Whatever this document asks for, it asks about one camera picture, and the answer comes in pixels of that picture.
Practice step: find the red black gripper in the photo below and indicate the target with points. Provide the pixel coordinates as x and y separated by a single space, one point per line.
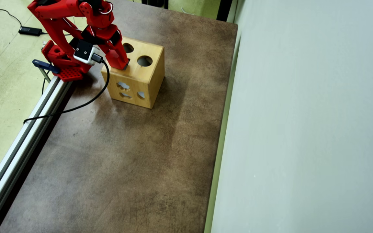
117 53

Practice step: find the red robot arm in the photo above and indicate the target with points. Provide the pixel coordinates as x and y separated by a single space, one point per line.
60 9

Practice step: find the wooden shape sorter box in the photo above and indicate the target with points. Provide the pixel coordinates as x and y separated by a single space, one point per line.
152 48

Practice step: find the dark furniture base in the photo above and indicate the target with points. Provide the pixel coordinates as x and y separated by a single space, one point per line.
224 9
155 3

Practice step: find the blue clamp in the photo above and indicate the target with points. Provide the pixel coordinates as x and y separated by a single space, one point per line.
44 65

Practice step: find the black power adapter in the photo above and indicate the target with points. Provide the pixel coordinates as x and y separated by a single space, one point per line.
30 31

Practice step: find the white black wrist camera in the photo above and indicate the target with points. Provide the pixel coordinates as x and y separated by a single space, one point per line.
83 51

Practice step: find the aluminium profile rail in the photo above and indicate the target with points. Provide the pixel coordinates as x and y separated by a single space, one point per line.
11 161

